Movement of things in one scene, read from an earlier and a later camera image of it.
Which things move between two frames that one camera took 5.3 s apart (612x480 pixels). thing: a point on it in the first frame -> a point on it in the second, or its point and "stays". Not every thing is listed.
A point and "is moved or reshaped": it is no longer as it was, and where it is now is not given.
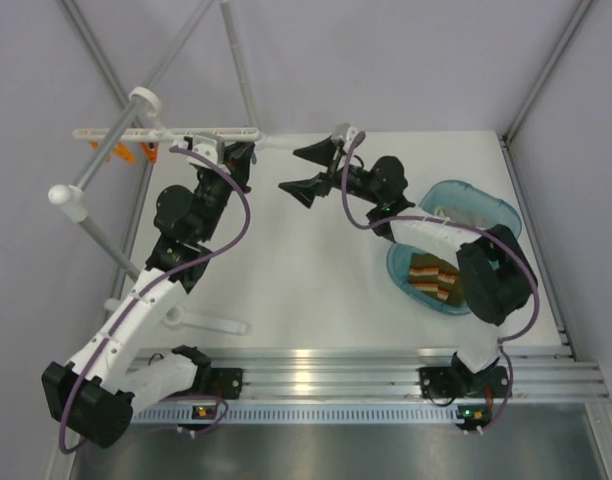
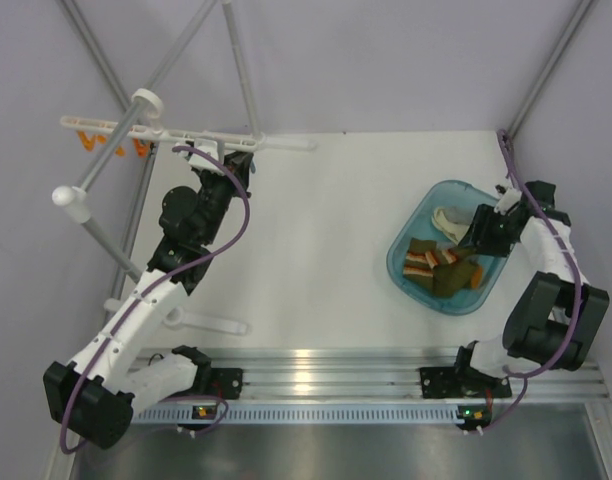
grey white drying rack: (143, 103) stays
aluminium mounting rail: (385, 374) stays
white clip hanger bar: (168, 133) is moved or reshaped
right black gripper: (307, 190) -> (478, 236)
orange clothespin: (151, 153) -> (141, 148)
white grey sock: (468, 216) stays
